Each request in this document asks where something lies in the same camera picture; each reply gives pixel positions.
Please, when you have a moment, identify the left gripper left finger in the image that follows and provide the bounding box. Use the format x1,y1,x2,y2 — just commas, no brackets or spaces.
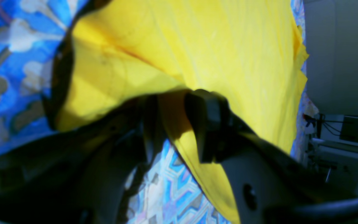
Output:
0,95,158,224

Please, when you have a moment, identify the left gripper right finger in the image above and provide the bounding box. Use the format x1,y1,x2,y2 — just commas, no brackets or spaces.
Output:
185,89,358,224

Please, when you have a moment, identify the yellow T-shirt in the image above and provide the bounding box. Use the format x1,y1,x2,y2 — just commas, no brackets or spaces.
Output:
56,0,308,224

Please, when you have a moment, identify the patterned blue tablecloth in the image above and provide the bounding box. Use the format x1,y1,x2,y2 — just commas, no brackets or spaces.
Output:
0,0,310,224

